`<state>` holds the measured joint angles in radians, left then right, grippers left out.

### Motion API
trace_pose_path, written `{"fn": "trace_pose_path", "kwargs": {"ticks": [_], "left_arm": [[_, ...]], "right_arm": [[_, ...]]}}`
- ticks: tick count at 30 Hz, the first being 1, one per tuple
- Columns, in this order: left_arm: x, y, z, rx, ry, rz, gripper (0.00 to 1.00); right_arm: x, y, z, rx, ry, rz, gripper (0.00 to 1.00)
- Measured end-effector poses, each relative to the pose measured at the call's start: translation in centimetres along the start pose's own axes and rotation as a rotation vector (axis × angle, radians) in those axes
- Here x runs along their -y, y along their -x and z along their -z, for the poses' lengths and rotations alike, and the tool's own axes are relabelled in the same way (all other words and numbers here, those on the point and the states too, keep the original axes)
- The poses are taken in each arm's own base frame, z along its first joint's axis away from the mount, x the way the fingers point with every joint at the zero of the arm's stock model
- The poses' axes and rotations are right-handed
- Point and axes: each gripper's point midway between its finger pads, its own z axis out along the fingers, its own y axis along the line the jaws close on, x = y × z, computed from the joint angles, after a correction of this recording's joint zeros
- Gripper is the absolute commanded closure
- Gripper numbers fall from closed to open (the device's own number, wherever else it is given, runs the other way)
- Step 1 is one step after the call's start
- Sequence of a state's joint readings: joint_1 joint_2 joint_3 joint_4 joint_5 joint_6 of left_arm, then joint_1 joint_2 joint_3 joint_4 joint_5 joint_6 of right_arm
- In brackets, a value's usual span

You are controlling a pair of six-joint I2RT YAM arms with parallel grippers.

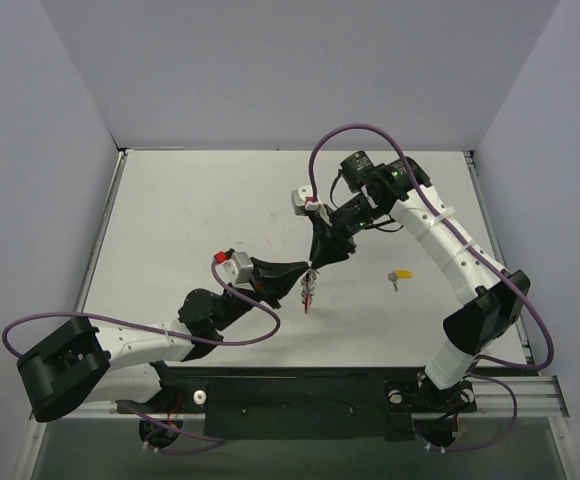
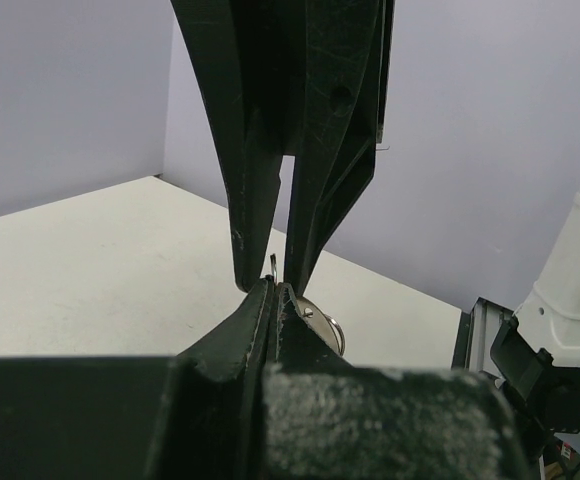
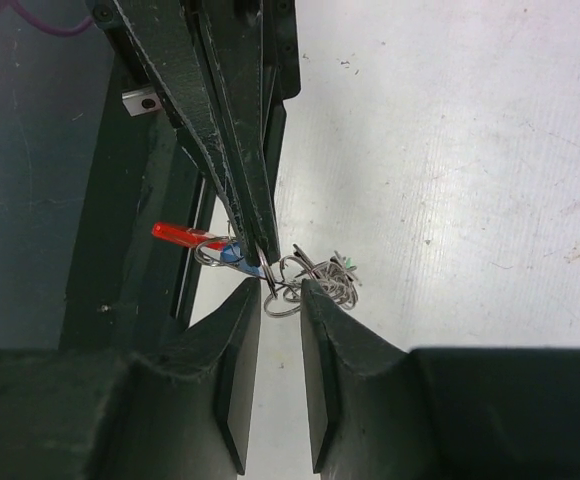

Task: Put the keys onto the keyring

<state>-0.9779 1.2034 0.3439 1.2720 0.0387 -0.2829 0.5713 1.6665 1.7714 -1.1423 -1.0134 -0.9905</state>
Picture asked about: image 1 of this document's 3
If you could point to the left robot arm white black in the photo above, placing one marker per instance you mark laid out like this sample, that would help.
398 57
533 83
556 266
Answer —
93 358

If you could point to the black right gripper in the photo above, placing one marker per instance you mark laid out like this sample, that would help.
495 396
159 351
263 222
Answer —
331 235

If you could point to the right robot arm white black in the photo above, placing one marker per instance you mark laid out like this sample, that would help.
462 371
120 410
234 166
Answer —
487 291

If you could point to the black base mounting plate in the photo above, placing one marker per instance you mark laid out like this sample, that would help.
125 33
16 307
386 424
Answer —
312 403

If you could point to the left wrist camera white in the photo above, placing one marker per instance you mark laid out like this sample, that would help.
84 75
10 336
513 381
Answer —
238 266

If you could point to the key with yellow tag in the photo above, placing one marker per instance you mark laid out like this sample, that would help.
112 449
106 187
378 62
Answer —
397 275

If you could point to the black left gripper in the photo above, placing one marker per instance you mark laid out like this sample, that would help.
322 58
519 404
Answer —
262 280

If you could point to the keyring bunch with coloured tags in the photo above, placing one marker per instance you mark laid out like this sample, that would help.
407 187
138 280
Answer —
308 287

